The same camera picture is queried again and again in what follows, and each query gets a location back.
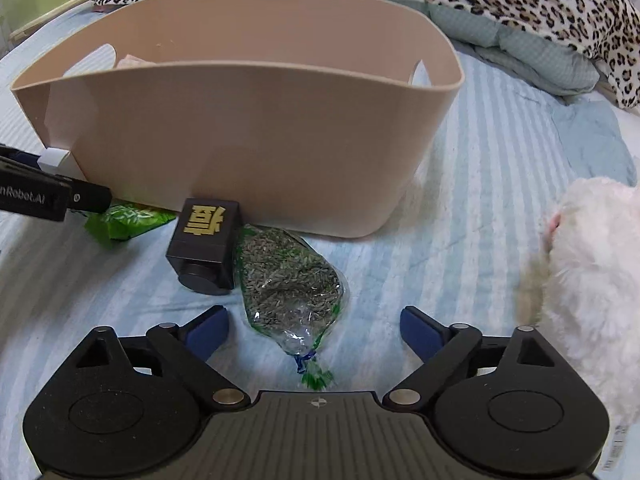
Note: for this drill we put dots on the white small carton box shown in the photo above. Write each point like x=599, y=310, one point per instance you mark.
x=60, y=163

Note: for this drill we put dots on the black box gold lettering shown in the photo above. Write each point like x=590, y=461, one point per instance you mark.
x=201, y=250

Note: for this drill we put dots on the striped light blue bedsheet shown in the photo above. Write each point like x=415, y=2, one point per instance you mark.
x=462, y=246

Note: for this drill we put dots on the white fluffy plush toy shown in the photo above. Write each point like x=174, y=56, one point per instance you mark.
x=590, y=304

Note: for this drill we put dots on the teal quilted comforter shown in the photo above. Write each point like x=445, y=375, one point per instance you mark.
x=551, y=67

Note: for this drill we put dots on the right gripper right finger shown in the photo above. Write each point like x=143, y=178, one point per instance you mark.
x=444, y=351

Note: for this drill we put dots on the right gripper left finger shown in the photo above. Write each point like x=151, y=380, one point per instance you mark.
x=184, y=351

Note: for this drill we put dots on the beige plastic storage basket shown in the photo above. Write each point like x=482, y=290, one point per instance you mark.
x=313, y=115

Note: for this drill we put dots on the beige cloth in basket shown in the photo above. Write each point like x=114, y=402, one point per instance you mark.
x=132, y=61

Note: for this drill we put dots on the green snack packet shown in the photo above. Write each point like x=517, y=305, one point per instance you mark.
x=123, y=221

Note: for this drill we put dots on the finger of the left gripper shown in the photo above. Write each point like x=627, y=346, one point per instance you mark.
x=16, y=155
x=87, y=196

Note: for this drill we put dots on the clear bag dried herbs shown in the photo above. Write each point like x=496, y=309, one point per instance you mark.
x=290, y=294

